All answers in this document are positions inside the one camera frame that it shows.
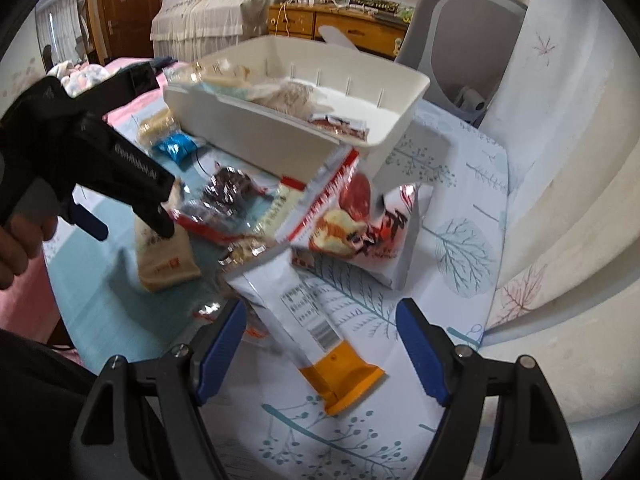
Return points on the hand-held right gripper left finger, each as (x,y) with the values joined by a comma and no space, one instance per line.
(220,350)

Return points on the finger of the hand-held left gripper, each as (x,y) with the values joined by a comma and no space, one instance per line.
(130,170)
(90,222)

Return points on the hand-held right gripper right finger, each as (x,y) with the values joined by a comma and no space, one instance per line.
(425,355)

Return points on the blue candy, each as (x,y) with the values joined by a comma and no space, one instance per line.
(175,147)

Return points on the beige packet with red label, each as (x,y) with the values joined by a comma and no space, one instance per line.
(160,255)

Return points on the white and orange packet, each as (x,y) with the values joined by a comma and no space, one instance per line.
(295,310)

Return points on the chocolate candy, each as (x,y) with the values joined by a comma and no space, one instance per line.
(225,192)

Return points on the red and white chips bag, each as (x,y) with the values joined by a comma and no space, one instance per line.
(360,240)

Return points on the white plastic bin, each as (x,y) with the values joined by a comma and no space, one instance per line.
(280,135)

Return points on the clear packet with pink cake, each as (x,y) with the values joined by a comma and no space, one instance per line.
(292,95)

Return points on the white packet with red border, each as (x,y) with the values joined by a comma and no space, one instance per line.
(320,195)

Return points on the red star print packet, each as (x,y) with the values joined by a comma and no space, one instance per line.
(340,126)

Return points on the person's left hand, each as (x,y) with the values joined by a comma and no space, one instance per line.
(25,245)

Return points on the teal striped table mat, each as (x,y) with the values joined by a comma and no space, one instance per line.
(100,280)

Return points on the white fluffy blanket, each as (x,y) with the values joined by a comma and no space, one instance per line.
(80,77)

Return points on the brown wooden door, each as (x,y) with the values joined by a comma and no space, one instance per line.
(130,10)

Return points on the tree patterned tablecloth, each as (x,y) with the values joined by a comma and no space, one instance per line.
(450,200)

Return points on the lace covered piano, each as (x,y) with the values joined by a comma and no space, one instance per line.
(210,5)

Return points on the person's dark clothed leg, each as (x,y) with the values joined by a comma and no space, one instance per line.
(35,400)

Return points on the wooden desk with drawers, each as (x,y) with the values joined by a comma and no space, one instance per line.
(300,22)

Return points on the white leaf print curtain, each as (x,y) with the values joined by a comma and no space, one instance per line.
(565,160)

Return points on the black printed sign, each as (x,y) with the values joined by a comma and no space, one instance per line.
(375,0)

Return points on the grey office chair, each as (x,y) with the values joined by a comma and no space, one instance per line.
(450,35)

